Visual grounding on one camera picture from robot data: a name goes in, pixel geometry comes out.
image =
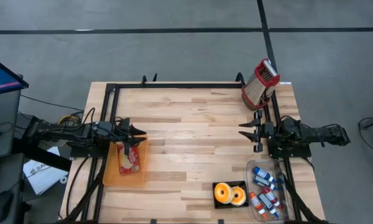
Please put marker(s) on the clear plastic container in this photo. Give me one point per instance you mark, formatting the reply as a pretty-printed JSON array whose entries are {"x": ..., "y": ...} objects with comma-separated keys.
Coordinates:
[{"x": 281, "y": 168}]

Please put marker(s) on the white printed paper booklet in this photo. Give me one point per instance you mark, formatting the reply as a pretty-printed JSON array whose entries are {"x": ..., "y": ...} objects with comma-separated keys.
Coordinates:
[{"x": 43, "y": 177}]

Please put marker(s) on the red food colouring bottle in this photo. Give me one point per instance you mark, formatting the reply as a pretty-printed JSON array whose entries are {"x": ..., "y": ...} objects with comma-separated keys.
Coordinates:
[{"x": 271, "y": 196}]

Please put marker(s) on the orange plastic tray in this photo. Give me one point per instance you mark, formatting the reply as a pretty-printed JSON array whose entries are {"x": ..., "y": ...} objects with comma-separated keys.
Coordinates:
[{"x": 112, "y": 177}]

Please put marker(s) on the orange food colouring bottle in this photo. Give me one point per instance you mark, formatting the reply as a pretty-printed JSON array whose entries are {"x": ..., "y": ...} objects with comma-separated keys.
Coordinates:
[{"x": 255, "y": 202}]

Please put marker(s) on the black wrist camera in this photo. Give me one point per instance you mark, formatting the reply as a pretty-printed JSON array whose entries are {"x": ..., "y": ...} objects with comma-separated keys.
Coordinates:
[{"x": 102, "y": 126}]

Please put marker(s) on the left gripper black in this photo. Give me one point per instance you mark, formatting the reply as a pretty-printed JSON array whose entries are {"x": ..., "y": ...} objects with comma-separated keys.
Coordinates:
[{"x": 126, "y": 124}]

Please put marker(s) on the blue food colouring bottle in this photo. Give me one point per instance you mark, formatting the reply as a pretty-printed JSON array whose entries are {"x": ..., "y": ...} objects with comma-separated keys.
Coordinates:
[
  {"x": 261, "y": 181},
  {"x": 261, "y": 172},
  {"x": 266, "y": 202}
]

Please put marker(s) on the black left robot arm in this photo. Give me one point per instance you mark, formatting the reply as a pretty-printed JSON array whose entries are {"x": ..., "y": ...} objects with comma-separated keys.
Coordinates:
[{"x": 65, "y": 132}]

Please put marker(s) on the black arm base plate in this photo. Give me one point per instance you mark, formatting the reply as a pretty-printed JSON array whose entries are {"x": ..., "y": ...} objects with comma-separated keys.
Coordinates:
[
  {"x": 87, "y": 152},
  {"x": 290, "y": 152}
]

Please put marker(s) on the white tape roll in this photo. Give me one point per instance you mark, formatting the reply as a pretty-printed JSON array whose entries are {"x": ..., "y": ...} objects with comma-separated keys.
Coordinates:
[{"x": 63, "y": 180}]

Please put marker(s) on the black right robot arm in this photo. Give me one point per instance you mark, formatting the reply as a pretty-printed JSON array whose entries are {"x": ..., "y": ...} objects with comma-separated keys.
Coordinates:
[{"x": 311, "y": 135}]

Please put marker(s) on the red snack packet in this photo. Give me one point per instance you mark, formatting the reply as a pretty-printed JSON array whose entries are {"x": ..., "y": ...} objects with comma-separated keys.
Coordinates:
[{"x": 129, "y": 163}]

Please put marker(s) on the black aluminium table frame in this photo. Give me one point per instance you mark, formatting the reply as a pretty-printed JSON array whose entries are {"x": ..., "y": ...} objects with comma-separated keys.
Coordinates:
[{"x": 174, "y": 85}]

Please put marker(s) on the red-rimmed metal box grater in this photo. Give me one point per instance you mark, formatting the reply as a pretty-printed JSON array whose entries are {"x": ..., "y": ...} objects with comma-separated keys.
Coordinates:
[{"x": 256, "y": 90}]

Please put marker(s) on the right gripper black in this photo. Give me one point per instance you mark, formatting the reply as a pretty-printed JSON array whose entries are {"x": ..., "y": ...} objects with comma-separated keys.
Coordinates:
[{"x": 259, "y": 130}]

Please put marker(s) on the black computer mouse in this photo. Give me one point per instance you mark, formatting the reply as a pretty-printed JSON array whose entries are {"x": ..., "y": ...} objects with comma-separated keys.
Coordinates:
[{"x": 1, "y": 207}]

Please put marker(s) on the black slotted plastic basket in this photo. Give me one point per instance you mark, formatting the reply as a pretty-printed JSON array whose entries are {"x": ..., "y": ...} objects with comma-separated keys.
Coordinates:
[{"x": 215, "y": 186}]

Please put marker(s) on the grey monitor with blue screen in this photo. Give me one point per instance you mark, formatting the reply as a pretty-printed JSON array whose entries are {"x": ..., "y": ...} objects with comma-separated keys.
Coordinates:
[{"x": 3, "y": 102}]

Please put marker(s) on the orange frosted toy donut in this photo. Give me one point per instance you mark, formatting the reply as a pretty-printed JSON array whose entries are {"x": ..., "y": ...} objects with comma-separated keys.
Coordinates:
[
  {"x": 240, "y": 196},
  {"x": 223, "y": 193}
]

